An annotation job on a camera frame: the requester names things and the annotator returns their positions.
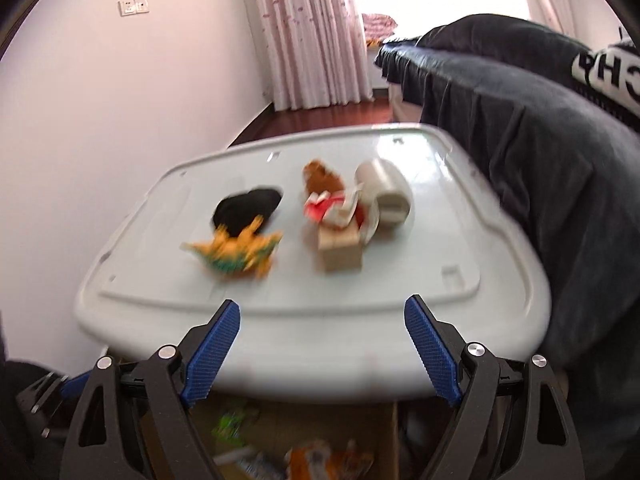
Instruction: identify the black sock ball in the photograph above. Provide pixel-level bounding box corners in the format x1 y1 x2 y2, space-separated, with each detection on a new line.
212 186 282 237

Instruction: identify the small brown cardboard box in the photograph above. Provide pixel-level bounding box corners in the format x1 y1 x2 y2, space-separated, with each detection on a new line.
318 220 363 273

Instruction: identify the red white wrapper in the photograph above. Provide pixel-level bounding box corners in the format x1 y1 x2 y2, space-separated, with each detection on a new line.
303 185 367 231

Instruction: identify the green snack wrapper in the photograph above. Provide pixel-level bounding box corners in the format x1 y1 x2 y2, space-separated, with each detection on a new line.
210 408 259 448

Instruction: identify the blue tissue pack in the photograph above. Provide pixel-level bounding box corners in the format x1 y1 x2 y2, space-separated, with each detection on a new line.
214 446 286 480

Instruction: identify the orange chip bag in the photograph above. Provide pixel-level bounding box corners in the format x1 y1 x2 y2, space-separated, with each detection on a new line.
285 440 374 480

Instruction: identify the white plastic table lid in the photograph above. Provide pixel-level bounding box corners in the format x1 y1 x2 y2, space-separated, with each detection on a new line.
75 124 551 402

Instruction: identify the beige cylindrical bottle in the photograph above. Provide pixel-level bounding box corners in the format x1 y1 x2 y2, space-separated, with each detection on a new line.
355 158 413 240

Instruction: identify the brown orange sock ball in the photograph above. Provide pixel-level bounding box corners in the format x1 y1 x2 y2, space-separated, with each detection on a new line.
303 159 345 195

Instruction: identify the dark bed blanket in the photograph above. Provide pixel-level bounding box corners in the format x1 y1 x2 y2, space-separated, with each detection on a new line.
375 14 639 479

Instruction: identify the pink patterned cloth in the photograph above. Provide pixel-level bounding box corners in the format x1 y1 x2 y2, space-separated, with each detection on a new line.
361 13 398 44

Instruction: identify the pink curtain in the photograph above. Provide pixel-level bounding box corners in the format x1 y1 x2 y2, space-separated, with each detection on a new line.
245 0 373 110

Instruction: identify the white wall socket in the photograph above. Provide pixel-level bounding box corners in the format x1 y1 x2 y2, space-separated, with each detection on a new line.
118 0 149 18

